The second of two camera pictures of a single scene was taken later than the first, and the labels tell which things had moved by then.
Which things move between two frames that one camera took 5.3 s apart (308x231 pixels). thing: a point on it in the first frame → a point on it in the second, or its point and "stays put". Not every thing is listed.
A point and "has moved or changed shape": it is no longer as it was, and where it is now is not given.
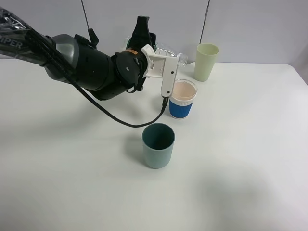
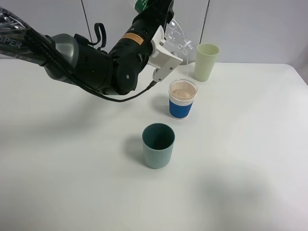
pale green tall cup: (205, 59) stays put
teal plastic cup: (158, 139) stays put
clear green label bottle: (160, 50) has moved or changed shape
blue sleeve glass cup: (181, 102) stays put
